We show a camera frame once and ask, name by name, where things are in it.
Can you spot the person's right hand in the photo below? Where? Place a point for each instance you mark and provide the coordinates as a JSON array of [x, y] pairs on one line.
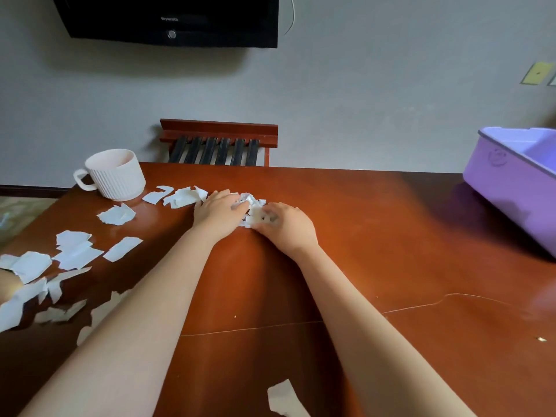
[[289, 227]]

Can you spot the person's left forearm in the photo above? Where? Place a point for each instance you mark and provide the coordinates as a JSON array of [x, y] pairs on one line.
[[117, 334]]

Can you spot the black wall television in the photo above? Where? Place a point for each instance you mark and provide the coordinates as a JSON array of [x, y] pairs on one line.
[[173, 17]]

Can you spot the yellow wall plate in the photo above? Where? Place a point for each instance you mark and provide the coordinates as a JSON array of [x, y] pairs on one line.
[[537, 73]]

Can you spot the purple plastic basket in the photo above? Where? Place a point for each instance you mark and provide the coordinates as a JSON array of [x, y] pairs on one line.
[[517, 178]]

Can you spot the person's right forearm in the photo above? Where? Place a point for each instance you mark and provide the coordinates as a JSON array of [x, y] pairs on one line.
[[373, 338]]

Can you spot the white paper scraps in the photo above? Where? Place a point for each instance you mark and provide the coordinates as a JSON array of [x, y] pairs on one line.
[[74, 254]]

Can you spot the person's left hand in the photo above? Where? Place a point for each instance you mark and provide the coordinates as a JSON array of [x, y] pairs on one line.
[[219, 214]]

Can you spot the brown wooden desk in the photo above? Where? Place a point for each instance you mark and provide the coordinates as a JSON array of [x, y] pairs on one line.
[[391, 238]]

